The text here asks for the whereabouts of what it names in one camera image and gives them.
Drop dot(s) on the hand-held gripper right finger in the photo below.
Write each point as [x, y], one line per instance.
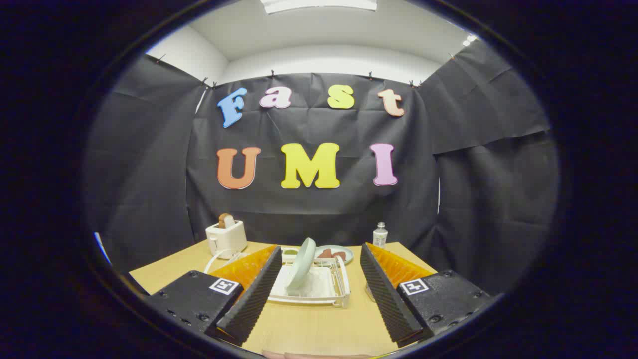
[386, 294]

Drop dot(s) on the pale green plate with meat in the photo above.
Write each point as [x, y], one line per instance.
[344, 254]

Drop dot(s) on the ceiling light panel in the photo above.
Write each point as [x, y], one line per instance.
[319, 4]

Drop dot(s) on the white toaster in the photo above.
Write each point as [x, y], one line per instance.
[227, 239]

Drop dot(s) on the clear bottle with green label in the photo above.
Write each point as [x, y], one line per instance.
[380, 237]

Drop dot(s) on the bread slice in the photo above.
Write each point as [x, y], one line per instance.
[225, 220]

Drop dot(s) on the white divided seed tray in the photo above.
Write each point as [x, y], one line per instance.
[289, 253]

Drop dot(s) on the black backdrop cloth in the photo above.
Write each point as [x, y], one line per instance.
[473, 199]

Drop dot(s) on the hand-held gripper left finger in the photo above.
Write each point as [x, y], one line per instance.
[251, 294]

